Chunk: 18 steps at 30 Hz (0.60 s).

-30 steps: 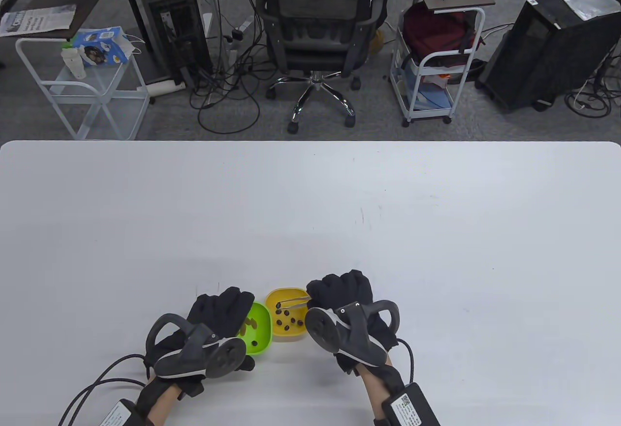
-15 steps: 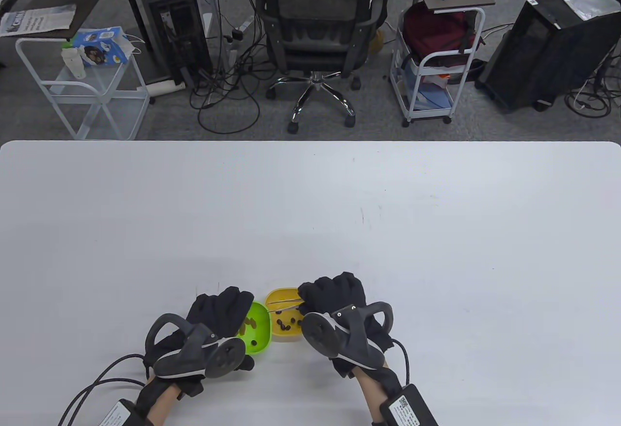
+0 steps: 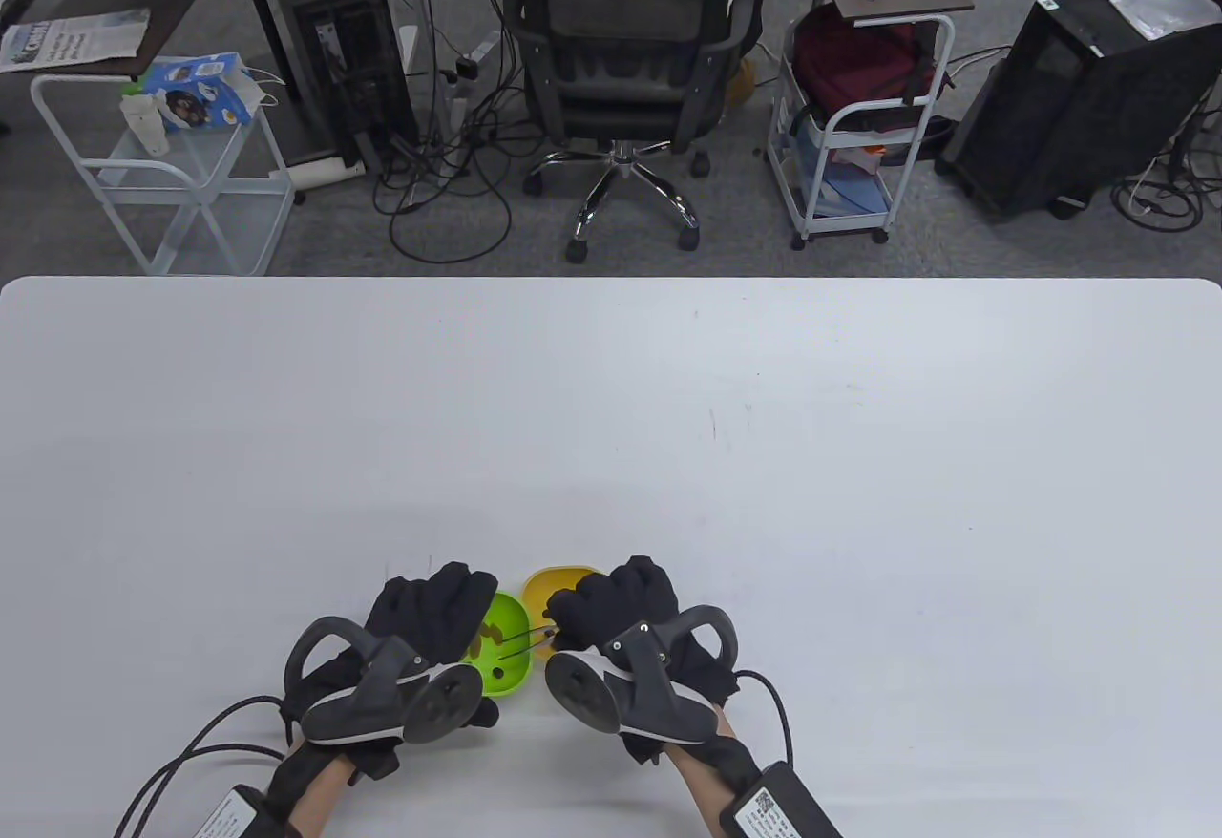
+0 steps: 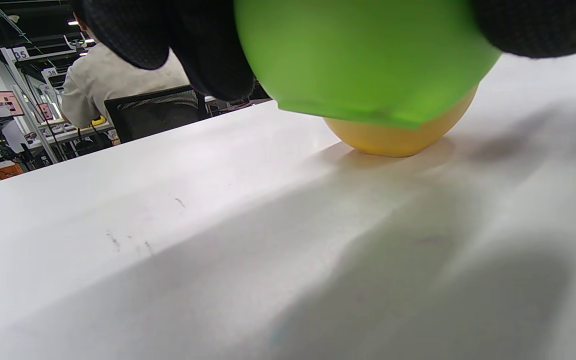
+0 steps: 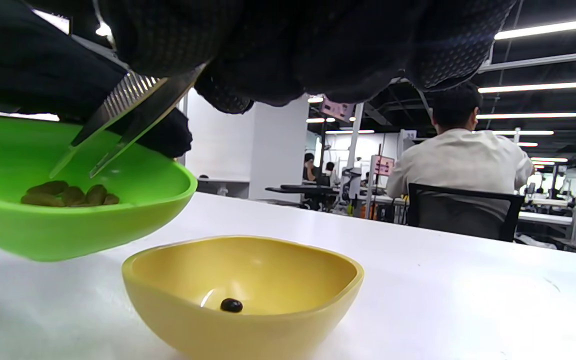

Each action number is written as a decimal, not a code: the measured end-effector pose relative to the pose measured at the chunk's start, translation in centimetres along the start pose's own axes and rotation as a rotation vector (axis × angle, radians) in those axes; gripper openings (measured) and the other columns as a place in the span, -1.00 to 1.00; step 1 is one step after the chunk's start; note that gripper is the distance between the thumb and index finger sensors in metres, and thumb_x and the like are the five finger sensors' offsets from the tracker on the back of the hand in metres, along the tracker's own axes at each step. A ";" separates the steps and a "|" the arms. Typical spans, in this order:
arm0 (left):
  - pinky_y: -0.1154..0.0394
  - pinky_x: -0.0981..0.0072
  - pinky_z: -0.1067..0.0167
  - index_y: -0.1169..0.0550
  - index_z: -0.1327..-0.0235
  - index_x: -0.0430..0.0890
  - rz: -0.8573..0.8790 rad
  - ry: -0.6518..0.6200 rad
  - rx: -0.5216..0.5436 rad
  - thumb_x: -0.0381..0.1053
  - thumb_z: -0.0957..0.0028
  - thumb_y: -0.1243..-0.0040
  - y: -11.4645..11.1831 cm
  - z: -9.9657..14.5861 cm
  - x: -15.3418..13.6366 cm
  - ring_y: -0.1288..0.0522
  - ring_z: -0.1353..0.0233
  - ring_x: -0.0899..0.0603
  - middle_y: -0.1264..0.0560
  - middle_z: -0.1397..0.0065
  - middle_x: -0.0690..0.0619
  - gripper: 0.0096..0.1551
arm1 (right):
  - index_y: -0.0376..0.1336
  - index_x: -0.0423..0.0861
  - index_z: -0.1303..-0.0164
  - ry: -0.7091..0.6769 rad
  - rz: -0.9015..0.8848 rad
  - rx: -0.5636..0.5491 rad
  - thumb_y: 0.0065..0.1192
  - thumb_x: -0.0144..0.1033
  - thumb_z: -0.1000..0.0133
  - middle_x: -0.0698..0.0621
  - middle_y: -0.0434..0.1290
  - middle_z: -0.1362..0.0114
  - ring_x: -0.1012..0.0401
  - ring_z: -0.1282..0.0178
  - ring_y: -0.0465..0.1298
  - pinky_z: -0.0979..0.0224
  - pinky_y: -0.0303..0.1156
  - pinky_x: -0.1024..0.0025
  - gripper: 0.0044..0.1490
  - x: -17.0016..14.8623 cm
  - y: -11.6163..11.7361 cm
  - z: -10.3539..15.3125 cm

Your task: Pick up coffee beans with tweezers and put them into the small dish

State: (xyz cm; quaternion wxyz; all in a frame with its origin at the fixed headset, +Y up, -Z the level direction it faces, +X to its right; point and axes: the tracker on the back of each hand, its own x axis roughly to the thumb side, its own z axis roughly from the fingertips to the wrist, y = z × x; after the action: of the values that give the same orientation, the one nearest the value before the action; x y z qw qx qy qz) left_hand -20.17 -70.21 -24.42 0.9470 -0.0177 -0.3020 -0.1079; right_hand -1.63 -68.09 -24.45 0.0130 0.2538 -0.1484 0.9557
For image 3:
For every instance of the yellow small dish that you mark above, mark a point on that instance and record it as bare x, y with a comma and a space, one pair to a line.
554, 578

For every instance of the maroon bag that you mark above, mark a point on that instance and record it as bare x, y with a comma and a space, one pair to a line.
850, 65

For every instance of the person's right hand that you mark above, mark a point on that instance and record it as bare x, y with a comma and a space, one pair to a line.
621, 595

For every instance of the black wrist sensor box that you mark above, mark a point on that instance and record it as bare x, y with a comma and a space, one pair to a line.
778, 809
229, 819

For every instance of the grey hand controller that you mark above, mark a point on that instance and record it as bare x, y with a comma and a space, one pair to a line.
649, 690
434, 700

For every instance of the black glossy computer tower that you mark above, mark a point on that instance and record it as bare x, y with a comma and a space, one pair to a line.
1069, 113

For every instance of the white plastic bottle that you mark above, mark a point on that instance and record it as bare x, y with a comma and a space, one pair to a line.
148, 127

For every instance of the blue printed box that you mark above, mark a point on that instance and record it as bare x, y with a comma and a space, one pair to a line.
205, 84

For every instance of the white power strip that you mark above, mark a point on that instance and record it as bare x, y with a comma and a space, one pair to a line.
320, 173

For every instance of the person's right forearm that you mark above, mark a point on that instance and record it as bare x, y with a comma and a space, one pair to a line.
702, 785

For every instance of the white translucent shelf cart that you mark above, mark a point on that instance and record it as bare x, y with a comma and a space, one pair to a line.
220, 218

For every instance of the person's left hand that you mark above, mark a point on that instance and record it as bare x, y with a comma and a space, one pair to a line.
434, 599

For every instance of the blue folded cloth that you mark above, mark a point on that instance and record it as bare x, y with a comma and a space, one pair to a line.
854, 194

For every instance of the person's left forearm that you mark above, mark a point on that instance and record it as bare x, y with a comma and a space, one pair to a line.
315, 795

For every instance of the green plastic dish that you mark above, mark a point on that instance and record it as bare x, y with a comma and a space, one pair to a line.
516, 676

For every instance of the folded newspaper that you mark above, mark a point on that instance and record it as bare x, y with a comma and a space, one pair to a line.
76, 38

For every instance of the clear plastic bag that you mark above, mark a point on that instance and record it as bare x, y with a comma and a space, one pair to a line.
1160, 8

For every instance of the metal tweezers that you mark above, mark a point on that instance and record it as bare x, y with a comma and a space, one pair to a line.
527, 636

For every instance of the black open computer tower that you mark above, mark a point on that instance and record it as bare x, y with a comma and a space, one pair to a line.
348, 65

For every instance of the white metal trolley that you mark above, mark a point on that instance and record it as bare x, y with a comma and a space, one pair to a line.
804, 199

